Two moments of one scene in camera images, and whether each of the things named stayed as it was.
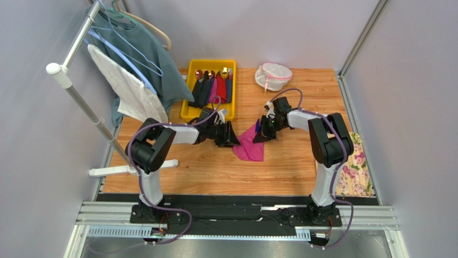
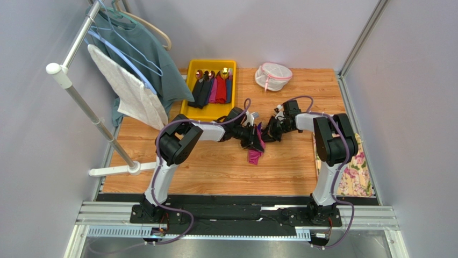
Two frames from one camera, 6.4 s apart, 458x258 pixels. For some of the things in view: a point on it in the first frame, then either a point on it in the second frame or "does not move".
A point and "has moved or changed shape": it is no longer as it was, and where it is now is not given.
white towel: (135, 99) does not move
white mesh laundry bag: (272, 76) does not move
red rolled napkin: (221, 84) does not move
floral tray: (354, 179) does not move
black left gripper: (229, 136) → (253, 141)
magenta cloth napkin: (248, 150) has moved or changed shape
